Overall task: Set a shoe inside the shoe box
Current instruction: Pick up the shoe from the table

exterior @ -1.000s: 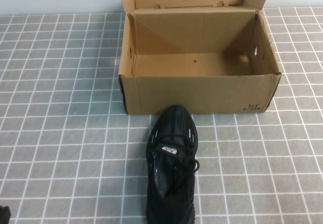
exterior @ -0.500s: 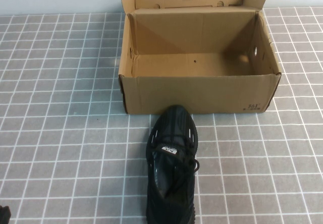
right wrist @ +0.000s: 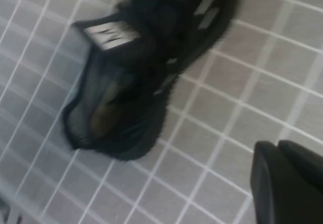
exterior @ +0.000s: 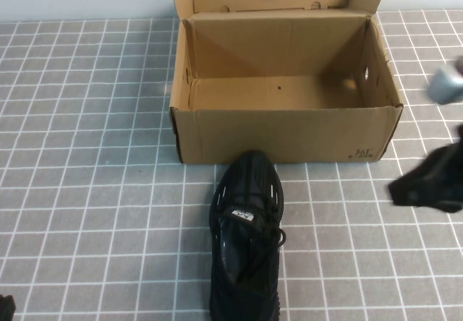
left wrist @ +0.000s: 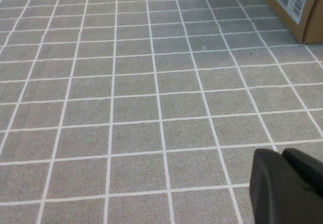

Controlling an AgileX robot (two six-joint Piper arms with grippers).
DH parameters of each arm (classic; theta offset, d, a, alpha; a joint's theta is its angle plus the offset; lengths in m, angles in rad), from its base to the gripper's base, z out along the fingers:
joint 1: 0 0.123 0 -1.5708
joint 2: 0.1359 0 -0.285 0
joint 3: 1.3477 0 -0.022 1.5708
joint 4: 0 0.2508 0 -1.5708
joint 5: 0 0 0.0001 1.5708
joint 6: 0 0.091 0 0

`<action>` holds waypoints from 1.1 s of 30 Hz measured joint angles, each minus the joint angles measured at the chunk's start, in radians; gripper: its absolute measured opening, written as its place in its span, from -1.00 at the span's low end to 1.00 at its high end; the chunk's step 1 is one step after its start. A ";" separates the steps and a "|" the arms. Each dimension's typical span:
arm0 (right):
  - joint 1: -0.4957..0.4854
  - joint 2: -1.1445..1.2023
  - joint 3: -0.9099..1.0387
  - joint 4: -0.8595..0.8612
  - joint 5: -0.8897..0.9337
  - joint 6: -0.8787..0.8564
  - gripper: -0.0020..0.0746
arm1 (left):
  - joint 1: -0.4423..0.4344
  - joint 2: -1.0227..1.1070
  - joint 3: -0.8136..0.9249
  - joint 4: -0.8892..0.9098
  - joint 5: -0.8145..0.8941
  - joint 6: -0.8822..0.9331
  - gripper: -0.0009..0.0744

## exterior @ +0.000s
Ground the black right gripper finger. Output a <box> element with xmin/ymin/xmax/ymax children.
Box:
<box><xmin>388</xmin><ymin>174</ymin><xmax>463</xmax><ymax>214</ymax></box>
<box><xmin>401</xmin><ymin>121</ymin><xmax>463</xmax><ymax>181</ymax></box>

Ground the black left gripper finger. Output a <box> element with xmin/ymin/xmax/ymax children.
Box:
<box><xmin>0</xmin><ymin>294</ymin><xmax>16</xmax><ymax>321</ymax></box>

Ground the black knit sneaker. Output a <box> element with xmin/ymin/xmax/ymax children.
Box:
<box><xmin>208</xmin><ymin>149</ymin><xmax>287</xmax><ymax>321</ymax></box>

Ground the brown cardboard shoe box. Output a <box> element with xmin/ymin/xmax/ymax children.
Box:
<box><xmin>169</xmin><ymin>0</ymin><xmax>404</xmax><ymax>164</ymax></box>

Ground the grey grid tablecloth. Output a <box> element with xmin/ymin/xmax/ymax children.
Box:
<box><xmin>0</xmin><ymin>9</ymin><xmax>463</xmax><ymax>321</ymax></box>

